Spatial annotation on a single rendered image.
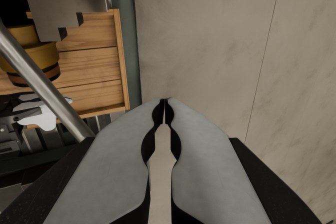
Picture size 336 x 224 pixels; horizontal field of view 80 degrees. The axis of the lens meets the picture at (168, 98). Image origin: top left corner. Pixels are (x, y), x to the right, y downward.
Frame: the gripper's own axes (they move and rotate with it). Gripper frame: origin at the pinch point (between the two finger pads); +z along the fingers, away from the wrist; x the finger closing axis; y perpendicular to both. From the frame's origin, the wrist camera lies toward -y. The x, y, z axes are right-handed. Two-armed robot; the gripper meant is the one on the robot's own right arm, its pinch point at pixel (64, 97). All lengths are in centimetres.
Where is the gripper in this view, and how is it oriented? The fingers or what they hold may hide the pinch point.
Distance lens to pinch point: 43.4
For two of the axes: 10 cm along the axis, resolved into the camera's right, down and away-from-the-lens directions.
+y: -0.1, 8.8, 4.8
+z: 9.3, -1.8, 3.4
